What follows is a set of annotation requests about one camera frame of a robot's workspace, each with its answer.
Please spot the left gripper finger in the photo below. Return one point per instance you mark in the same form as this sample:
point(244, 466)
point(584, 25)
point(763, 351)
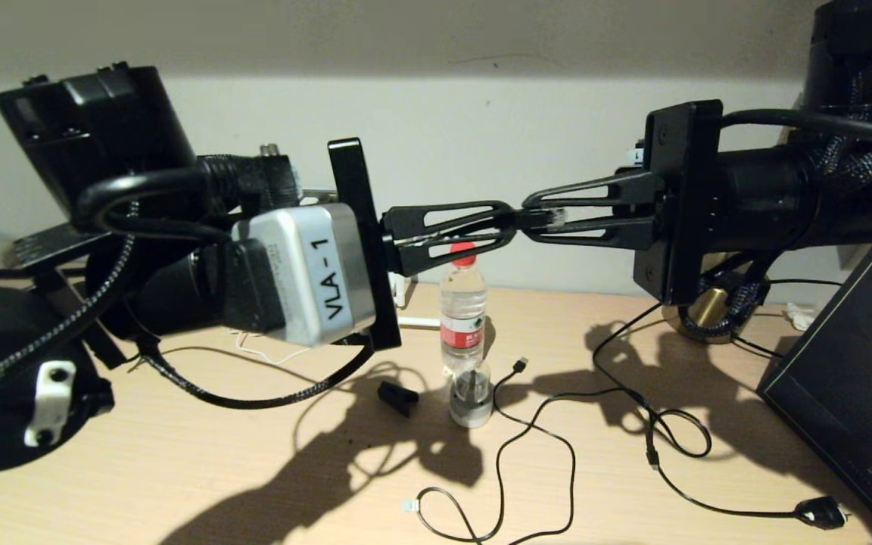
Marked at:
point(413, 257)
point(406, 221)

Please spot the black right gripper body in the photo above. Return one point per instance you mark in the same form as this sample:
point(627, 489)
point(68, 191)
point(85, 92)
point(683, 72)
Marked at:
point(682, 197)

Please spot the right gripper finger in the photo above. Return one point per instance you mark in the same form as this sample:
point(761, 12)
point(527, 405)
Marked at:
point(644, 233)
point(648, 189)

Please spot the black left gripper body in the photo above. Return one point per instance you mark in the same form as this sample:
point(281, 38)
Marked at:
point(349, 170)

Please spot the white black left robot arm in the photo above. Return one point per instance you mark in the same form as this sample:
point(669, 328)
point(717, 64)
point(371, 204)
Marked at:
point(103, 129)

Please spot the white router with antennas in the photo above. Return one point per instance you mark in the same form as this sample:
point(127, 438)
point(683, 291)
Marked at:
point(421, 322)

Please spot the water bottle red cap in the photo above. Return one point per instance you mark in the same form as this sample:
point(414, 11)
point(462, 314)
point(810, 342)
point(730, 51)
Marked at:
point(462, 318)

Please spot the brass desk lamp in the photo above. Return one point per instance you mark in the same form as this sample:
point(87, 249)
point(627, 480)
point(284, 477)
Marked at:
point(708, 318)

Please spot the small black clip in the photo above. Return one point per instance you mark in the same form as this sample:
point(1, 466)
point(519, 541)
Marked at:
point(397, 397)

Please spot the glass dome on white base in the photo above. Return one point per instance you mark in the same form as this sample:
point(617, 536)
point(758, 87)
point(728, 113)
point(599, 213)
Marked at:
point(471, 412)

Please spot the small white crumpled object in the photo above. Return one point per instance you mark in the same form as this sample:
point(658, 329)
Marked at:
point(799, 316)

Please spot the dark box with gold trim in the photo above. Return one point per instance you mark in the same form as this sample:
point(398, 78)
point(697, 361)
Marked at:
point(848, 378)

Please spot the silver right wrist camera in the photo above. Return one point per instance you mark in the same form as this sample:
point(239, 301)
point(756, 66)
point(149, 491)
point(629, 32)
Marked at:
point(637, 155)

